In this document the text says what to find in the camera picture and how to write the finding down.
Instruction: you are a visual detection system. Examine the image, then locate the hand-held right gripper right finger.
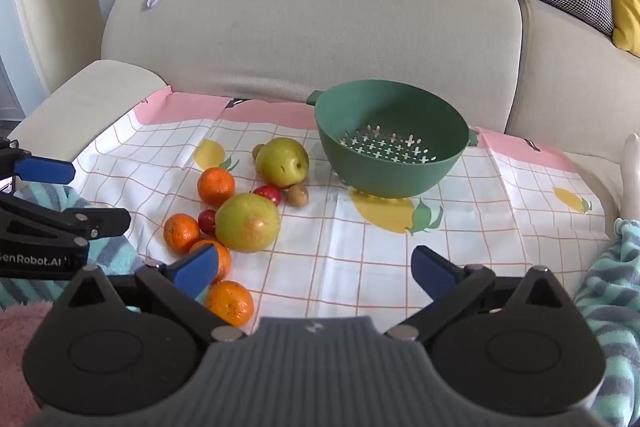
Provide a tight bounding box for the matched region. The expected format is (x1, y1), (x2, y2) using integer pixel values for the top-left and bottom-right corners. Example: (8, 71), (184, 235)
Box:
(385, 246), (591, 342)

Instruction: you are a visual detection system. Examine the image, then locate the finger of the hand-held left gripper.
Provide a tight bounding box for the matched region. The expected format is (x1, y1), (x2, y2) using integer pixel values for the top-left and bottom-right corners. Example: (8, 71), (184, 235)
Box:
(0, 194), (132, 253)
(0, 138), (76, 184)

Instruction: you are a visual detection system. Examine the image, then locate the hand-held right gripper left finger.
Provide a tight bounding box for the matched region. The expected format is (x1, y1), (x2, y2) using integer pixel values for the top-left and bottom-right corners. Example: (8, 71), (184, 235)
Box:
(50, 243), (246, 343)

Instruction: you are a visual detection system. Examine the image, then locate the orange mandarin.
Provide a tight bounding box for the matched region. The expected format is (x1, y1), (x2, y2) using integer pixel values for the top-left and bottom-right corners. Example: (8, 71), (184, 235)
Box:
(205, 280), (255, 327)
(189, 239), (232, 284)
(197, 167), (236, 208)
(163, 213), (202, 255)

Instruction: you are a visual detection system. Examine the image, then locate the small red fruit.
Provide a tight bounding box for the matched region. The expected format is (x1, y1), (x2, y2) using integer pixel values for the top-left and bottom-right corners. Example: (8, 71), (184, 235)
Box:
(198, 209), (217, 238)
(252, 185), (282, 208)

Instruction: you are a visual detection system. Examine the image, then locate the large green-red apple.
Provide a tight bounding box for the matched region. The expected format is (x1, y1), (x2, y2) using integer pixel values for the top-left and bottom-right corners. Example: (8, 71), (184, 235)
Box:
(215, 193), (281, 254)

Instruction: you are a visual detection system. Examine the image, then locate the green plastic colander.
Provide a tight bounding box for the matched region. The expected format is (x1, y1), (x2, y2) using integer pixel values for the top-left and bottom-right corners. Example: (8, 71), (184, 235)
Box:
(306, 79), (479, 199)

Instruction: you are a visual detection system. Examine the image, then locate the small brown fruit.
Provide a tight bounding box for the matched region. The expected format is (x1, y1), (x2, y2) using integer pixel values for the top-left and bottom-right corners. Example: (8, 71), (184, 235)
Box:
(286, 183), (309, 208)

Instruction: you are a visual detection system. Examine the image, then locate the green apple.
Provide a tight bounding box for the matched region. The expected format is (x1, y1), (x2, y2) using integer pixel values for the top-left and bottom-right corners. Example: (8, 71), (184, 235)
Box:
(255, 137), (310, 188)

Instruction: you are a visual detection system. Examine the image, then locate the teal striped fleece clothing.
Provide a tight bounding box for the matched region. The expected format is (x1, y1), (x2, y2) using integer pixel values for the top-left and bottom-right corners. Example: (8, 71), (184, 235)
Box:
(0, 183), (147, 310)
(574, 218), (640, 427)

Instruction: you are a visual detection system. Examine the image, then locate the pink fluffy cloth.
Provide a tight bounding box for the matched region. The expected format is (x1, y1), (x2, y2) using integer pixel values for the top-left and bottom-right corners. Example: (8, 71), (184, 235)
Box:
(0, 302), (56, 427)

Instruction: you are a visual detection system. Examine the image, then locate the checked fruit-print cloth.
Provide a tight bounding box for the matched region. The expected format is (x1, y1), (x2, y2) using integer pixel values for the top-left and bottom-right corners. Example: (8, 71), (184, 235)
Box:
(75, 89), (608, 333)

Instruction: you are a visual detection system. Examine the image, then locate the beige sofa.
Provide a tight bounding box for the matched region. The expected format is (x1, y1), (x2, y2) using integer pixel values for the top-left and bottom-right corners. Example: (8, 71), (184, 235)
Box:
(7, 0), (640, 228)

